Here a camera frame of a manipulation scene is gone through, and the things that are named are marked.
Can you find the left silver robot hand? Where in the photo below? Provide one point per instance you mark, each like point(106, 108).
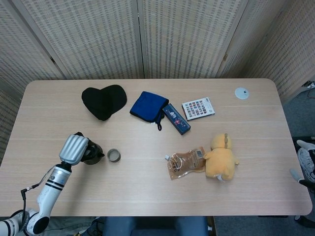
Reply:
point(73, 148)

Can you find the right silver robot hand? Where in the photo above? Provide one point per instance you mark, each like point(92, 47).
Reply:
point(306, 162)

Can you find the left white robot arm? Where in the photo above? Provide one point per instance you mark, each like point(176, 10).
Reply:
point(54, 182)

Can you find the dark green ceramic cup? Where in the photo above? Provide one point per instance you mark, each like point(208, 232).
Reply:
point(113, 156)

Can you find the black baseball cap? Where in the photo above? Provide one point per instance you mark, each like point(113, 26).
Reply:
point(103, 103)

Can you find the blue cloth with black trim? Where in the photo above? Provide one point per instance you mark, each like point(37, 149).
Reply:
point(147, 105)

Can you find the yellow plush toy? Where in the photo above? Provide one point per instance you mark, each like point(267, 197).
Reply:
point(219, 159)

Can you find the dark blue chair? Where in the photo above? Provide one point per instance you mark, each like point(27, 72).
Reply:
point(118, 227)

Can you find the dark blue long carton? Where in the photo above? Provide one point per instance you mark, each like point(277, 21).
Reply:
point(176, 119)

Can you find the brown spout pouch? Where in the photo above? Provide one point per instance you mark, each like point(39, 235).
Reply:
point(183, 164)

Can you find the woven folding screen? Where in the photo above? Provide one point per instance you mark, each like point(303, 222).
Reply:
point(98, 37)

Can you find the white box with picture grid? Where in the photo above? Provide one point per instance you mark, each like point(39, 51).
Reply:
point(198, 108)

